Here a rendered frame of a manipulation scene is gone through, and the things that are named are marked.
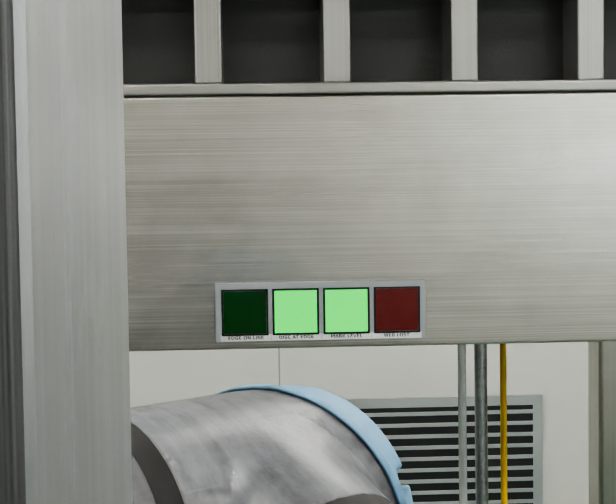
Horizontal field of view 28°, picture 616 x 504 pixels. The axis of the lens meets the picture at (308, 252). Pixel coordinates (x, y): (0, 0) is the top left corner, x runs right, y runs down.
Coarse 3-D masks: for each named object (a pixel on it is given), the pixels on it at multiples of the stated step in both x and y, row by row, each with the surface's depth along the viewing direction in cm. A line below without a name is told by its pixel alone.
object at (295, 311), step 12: (276, 300) 148; (288, 300) 148; (300, 300) 148; (312, 300) 148; (276, 312) 148; (288, 312) 148; (300, 312) 148; (312, 312) 148; (276, 324) 148; (288, 324) 148; (300, 324) 148; (312, 324) 148
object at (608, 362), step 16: (592, 352) 170; (608, 352) 167; (592, 368) 170; (608, 368) 167; (592, 384) 171; (608, 384) 167; (592, 400) 171; (608, 400) 168; (592, 416) 171; (608, 416) 168; (592, 432) 171; (608, 432) 168; (592, 448) 171; (608, 448) 168; (592, 464) 171; (608, 464) 168; (592, 480) 171; (608, 480) 168; (592, 496) 172; (608, 496) 168
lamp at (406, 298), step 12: (408, 288) 148; (384, 300) 148; (396, 300) 148; (408, 300) 149; (384, 312) 148; (396, 312) 149; (408, 312) 149; (384, 324) 149; (396, 324) 149; (408, 324) 149
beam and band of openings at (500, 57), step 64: (128, 0) 153; (192, 0) 154; (256, 0) 154; (320, 0) 152; (384, 0) 155; (448, 0) 150; (512, 0) 156; (576, 0) 150; (128, 64) 154; (192, 64) 154; (256, 64) 155; (320, 64) 154; (384, 64) 155; (448, 64) 151; (512, 64) 156; (576, 64) 150
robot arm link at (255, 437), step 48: (144, 432) 53; (192, 432) 54; (240, 432) 56; (288, 432) 57; (336, 432) 59; (192, 480) 52; (240, 480) 54; (288, 480) 54; (336, 480) 54; (384, 480) 59
